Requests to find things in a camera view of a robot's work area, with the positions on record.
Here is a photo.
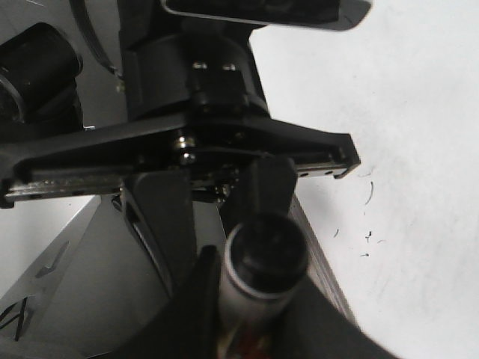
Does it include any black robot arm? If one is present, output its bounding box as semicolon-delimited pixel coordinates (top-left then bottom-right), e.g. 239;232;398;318
1;22;390;358

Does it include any white black whiteboard marker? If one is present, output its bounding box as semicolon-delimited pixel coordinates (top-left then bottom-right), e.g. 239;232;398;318
217;212;309;358

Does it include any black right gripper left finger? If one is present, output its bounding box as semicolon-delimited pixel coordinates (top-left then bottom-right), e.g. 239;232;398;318
112;170;221;358

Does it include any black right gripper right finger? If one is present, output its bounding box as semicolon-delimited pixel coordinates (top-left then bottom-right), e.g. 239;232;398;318
220;158;390;358

